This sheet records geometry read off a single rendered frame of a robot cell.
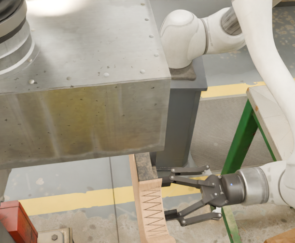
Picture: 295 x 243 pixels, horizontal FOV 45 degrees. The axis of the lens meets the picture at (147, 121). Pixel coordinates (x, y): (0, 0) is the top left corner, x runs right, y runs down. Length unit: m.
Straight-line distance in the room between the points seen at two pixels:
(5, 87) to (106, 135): 0.13
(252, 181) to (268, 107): 0.41
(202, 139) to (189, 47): 0.90
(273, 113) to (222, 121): 1.18
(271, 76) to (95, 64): 0.54
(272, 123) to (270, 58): 0.35
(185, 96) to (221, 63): 1.21
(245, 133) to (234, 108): 1.10
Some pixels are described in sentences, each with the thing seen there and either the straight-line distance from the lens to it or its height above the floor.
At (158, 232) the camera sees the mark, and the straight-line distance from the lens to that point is 0.70.
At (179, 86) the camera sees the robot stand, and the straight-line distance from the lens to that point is 1.55.
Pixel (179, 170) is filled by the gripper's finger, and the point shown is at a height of 1.04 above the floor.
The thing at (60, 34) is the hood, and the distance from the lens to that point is 0.45.
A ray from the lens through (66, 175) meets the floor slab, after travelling 2.12.
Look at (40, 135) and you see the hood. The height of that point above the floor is 1.45.
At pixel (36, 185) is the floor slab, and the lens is 2.13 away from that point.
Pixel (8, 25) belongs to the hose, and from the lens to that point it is 0.39.
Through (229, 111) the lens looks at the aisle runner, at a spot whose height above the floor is 0.01.
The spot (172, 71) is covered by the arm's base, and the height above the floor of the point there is 0.74.
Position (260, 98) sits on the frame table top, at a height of 0.93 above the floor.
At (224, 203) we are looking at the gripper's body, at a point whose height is 1.03.
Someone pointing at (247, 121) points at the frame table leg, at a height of 0.81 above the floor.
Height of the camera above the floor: 1.80
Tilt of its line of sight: 51 degrees down
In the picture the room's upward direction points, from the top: 2 degrees clockwise
